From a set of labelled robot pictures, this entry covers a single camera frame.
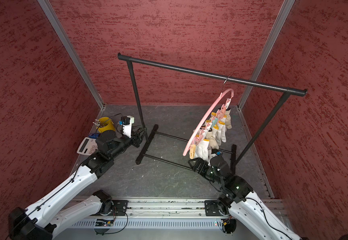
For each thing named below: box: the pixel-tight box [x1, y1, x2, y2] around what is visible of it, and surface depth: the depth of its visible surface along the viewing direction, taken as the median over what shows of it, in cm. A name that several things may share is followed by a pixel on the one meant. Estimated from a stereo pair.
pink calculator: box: [76, 137, 99, 156], surface depth 96 cm
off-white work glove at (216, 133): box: [212, 124, 222, 146], surface depth 68 cm
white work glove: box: [218, 117, 227, 143], surface depth 74 cm
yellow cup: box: [97, 116, 116, 133], surface depth 97 cm
